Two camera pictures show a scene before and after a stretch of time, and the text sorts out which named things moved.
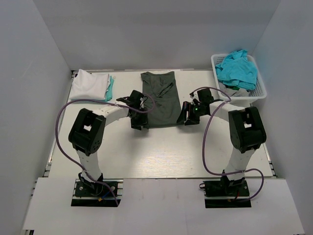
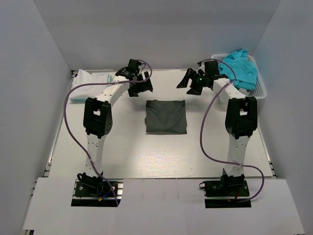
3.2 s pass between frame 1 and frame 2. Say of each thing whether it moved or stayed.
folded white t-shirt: stayed
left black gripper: moved
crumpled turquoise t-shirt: stayed
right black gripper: moved
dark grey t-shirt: moved
